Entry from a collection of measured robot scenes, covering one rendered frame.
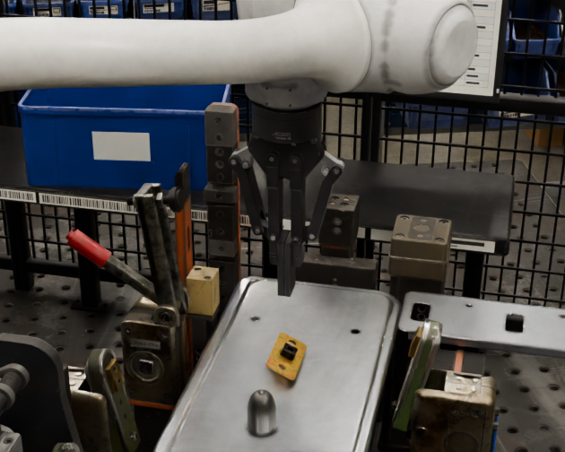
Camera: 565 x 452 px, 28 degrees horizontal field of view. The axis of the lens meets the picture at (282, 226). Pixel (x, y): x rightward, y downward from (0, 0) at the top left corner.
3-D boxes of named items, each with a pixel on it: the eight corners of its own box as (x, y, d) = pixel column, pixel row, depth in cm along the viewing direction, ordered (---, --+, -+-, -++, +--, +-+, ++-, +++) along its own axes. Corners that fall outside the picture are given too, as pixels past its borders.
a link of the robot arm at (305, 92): (322, 64, 112) (321, 119, 115) (337, 35, 120) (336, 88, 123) (233, 57, 114) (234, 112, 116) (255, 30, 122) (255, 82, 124)
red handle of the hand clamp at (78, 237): (177, 312, 133) (65, 236, 131) (168, 325, 134) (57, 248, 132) (187, 294, 136) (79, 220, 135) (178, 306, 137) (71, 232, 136)
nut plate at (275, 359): (293, 381, 131) (298, 373, 130) (265, 366, 131) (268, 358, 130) (307, 346, 138) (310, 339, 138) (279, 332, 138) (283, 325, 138)
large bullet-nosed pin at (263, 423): (272, 449, 123) (272, 401, 120) (244, 446, 124) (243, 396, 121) (278, 432, 126) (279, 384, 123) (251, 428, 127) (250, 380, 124)
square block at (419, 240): (430, 457, 166) (448, 244, 149) (377, 450, 168) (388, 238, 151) (435, 425, 173) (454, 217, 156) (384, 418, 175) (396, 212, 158)
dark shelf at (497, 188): (508, 258, 158) (510, 239, 157) (-77, 194, 175) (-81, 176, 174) (514, 191, 177) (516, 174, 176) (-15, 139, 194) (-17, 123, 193)
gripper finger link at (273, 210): (279, 154, 120) (265, 153, 121) (276, 246, 126) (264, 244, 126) (286, 140, 124) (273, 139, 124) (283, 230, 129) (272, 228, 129)
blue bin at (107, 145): (223, 192, 170) (222, 111, 164) (24, 186, 171) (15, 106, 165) (234, 148, 184) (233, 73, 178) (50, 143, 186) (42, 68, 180)
